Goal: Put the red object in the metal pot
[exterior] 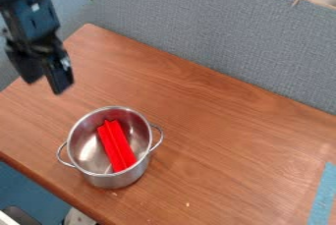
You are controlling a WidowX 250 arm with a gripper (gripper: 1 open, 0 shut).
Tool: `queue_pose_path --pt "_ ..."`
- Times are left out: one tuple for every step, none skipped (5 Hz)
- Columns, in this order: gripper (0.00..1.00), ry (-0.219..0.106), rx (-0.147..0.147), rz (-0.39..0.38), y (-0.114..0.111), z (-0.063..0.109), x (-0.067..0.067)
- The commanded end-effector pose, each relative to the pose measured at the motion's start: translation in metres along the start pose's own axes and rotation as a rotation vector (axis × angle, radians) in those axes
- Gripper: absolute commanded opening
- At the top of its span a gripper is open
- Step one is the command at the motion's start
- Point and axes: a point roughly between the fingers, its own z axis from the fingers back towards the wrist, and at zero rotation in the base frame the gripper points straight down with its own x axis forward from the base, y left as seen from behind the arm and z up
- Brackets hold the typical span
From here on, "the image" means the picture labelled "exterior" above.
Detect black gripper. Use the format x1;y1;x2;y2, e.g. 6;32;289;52
0;0;73;94

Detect metal pot with handles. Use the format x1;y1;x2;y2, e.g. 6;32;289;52
55;106;163;189

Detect red plastic block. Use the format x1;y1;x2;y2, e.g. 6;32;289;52
97;120;135;173

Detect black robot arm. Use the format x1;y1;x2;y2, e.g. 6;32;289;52
0;0;73;94

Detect dark object bottom left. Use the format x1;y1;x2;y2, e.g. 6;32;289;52
1;205;42;225

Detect white object under table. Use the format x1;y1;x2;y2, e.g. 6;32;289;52
62;208;97;225

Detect grey fabric divider panel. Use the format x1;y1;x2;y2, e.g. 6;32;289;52
91;0;336;115

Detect blue tape strip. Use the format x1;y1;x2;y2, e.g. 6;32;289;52
306;162;336;225

